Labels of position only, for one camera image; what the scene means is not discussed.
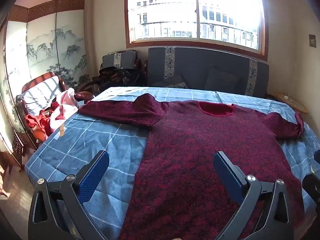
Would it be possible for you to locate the dark wooden chair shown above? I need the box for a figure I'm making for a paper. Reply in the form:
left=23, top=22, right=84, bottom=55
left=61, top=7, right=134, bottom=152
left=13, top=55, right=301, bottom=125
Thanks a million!
left=15, top=71, right=95, bottom=150

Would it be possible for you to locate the wood-framed window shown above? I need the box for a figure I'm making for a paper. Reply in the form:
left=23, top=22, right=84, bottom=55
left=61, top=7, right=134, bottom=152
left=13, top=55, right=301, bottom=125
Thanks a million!
left=125, top=0, right=269, bottom=62

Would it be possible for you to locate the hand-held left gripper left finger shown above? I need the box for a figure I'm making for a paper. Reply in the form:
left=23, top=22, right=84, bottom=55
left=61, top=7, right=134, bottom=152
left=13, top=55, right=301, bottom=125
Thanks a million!
left=27, top=150, right=110, bottom=240

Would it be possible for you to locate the grey cushioned armchair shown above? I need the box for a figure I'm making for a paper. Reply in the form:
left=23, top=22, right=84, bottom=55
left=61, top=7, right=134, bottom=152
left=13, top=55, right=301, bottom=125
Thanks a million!
left=101, top=51, right=148, bottom=85

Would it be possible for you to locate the patterned grey cushion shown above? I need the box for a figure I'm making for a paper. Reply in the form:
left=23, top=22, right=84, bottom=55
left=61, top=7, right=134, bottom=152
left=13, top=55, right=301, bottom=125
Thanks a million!
left=152, top=74, right=189, bottom=89

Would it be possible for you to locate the striped white pillow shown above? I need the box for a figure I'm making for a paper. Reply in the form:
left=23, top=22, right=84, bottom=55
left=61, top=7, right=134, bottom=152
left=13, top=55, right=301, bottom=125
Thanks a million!
left=21, top=77, right=63, bottom=115

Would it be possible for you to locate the round wooden side table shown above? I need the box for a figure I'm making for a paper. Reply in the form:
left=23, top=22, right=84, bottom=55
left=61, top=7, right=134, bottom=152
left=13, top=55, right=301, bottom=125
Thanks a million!
left=276, top=92, right=308, bottom=115

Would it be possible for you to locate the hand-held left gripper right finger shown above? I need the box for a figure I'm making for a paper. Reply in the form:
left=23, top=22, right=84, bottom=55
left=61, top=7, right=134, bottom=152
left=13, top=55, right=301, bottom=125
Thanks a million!
left=213, top=151, right=294, bottom=240

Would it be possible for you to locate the painted folding screen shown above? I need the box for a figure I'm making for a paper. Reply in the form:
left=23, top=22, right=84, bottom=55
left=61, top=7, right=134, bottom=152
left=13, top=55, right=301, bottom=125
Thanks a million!
left=0, top=0, right=90, bottom=165

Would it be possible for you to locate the red cloth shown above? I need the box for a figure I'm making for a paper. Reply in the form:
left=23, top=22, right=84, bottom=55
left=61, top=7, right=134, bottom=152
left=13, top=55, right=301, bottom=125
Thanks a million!
left=25, top=101, right=61, bottom=141

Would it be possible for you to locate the dark red knit sweater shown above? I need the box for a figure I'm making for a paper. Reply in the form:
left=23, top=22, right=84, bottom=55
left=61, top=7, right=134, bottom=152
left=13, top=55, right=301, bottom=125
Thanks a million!
left=78, top=93, right=306, bottom=240

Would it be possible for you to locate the black bag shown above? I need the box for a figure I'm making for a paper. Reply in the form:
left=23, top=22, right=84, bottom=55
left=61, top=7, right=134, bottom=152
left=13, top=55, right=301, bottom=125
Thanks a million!
left=92, top=67, right=141, bottom=93

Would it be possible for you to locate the pink cloth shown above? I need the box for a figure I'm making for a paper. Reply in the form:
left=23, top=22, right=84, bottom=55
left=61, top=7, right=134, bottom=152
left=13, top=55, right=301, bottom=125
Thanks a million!
left=49, top=88, right=84, bottom=133

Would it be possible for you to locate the blue checked bed sheet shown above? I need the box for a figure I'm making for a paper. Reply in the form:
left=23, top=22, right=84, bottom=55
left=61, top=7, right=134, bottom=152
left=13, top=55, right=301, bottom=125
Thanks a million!
left=25, top=86, right=320, bottom=240

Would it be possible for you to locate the grey sofa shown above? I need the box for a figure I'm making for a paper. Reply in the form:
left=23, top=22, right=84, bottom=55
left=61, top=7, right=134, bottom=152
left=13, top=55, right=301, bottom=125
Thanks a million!
left=147, top=47, right=270, bottom=98

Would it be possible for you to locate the plain grey cushion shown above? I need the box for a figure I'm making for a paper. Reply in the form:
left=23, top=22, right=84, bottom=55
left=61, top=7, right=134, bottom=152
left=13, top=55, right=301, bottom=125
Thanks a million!
left=204, top=65, right=241, bottom=93

